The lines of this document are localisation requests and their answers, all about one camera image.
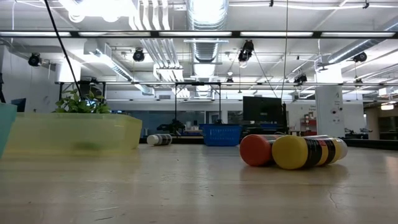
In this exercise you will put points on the white paint bottle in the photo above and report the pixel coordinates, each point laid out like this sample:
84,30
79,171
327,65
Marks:
158,139

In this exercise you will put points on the orange paint bottle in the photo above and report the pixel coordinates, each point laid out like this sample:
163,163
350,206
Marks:
256,151

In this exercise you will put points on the yellow paint bottle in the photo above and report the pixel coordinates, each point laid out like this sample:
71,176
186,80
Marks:
289,152

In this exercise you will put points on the black background robot arm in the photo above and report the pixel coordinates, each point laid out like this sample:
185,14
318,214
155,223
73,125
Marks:
174,127

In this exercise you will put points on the blue plastic bin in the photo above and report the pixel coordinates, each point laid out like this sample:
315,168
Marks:
220,135

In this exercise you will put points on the black computer monitor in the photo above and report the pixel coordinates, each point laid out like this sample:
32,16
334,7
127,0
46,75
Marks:
262,109

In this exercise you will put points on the black hanging reel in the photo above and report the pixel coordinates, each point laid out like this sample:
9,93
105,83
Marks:
138,55
360,57
300,78
247,48
35,60

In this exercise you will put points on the black beam with light panels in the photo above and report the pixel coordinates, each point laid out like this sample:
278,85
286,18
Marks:
235,34

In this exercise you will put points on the white ventilation pipe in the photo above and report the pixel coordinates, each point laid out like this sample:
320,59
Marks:
116,70

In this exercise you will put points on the red storage shelf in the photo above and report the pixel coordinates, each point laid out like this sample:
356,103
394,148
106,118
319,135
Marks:
308,123

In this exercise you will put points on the green artificial plant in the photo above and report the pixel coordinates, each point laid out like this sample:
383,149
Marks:
82,104

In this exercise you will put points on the yellow translucent plastic tray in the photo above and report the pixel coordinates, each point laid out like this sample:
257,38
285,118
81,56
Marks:
74,133

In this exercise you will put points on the white building pillar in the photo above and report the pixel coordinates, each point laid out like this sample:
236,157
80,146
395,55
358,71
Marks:
329,109

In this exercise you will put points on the small dark screen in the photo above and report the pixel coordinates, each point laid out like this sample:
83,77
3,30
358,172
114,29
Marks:
19,105

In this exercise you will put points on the silver ribbed ventilation duct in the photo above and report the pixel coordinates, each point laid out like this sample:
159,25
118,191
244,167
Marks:
206,18

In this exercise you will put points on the grey slanted ventilation duct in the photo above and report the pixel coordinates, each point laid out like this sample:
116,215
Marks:
357,49

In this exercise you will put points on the glowing wall lamp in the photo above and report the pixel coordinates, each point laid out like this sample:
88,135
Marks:
387,106

